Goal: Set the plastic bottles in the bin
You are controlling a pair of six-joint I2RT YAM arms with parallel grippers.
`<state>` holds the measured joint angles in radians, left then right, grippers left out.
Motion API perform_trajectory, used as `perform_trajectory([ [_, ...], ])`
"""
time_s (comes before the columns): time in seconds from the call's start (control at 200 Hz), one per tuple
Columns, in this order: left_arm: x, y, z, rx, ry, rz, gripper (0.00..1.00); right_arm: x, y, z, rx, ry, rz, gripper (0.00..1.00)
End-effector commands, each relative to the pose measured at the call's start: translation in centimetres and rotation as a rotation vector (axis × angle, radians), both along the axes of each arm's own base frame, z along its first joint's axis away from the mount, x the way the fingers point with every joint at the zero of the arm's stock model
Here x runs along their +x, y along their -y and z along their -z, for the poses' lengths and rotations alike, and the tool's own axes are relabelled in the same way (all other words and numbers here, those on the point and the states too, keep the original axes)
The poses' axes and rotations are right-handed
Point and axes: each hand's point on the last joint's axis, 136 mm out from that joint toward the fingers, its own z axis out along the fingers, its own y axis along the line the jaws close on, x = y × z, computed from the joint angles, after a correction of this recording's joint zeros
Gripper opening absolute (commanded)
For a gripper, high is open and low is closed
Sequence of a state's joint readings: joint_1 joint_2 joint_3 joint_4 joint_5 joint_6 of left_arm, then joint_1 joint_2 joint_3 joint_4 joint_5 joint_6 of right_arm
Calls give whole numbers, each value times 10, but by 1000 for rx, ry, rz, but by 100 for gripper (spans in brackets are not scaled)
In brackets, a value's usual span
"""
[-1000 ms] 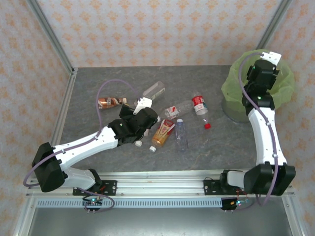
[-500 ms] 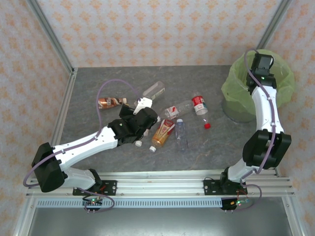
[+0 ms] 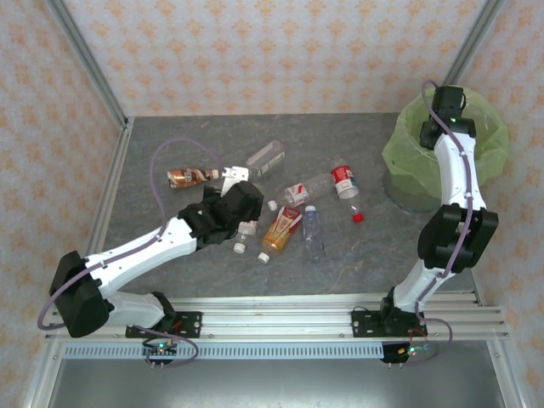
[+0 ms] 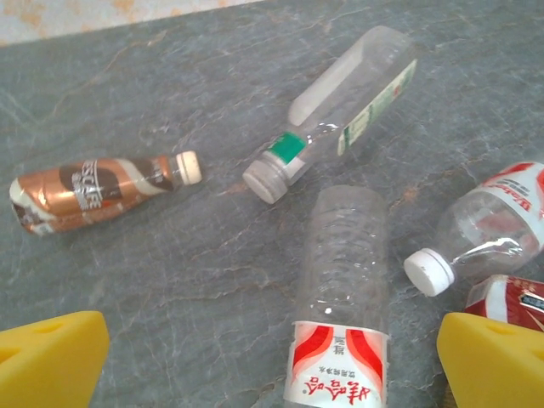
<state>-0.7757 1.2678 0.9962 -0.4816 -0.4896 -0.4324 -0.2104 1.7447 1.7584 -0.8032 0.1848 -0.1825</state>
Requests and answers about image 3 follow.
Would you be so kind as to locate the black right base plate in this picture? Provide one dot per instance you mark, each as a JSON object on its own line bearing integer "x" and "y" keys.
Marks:
{"x": 365, "y": 325}

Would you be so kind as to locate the red label bottle red cap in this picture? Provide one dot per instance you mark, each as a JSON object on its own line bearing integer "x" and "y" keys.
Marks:
{"x": 345, "y": 183}

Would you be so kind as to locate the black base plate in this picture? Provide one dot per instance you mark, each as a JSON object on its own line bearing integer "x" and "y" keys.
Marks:
{"x": 365, "y": 325}
{"x": 189, "y": 323}

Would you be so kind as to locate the aluminium side rail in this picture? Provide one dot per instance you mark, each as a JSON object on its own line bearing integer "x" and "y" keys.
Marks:
{"x": 110, "y": 187}

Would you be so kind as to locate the left circuit board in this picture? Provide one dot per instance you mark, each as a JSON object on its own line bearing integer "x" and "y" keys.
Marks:
{"x": 160, "y": 349}

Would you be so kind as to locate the orange bottle red label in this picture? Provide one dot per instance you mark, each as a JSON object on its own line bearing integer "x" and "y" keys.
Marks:
{"x": 281, "y": 231}

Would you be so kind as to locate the square clear bottle green label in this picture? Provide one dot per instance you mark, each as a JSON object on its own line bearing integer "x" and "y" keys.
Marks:
{"x": 268, "y": 157}

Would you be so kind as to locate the brown drink bottle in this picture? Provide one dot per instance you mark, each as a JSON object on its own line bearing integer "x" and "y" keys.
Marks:
{"x": 189, "y": 177}

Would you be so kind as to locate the aluminium mounting rail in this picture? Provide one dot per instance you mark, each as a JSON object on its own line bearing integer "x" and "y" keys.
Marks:
{"x": 276, "y": 316}

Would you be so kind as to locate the right circuit board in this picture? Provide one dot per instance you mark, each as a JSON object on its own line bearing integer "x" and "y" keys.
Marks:
{"x": 414, "y": 350}

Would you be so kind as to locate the aluminium frame post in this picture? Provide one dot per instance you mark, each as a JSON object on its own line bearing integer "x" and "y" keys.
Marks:
{"x": 87, "y": 64}
{"x": 472, "y": 38}

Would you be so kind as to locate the clear plastic bin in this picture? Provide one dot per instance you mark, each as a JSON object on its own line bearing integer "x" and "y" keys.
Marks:
{"x": 410, "y": 193}

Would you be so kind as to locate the grey metal panel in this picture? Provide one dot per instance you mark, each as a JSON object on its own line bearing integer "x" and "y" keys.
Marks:
{"x": 276, "y": 382}

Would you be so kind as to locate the small clear bottle white cap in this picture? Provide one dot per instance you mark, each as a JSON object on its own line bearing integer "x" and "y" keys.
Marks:
{"x": 244, "y": 240}

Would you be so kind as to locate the circuit board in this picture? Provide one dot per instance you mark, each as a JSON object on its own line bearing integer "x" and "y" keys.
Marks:
{"x": 414, "y": 350}
{"x": 160, "y": 349}

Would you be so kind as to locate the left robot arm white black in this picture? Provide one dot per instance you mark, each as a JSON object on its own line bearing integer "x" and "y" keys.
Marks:
{"x": 140, "y": 251}

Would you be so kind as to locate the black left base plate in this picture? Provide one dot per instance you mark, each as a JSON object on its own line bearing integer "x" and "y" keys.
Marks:
{"x": 189, "y": 323}

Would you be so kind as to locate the green bag trash bin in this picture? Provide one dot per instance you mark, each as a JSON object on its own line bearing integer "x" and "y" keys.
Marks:
{"x": 493, "y": 144}

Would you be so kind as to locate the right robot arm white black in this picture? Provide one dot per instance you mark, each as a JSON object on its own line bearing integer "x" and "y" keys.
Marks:
{"x": 457, "y": 170}

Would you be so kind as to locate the clear bottle red-white label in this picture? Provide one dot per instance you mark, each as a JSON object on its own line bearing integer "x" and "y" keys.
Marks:
{"x": 306, "y": 190}

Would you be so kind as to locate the clear ribbed bottle blue cap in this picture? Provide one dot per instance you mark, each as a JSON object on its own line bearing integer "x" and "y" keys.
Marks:
{"x": 313, "y": 234}

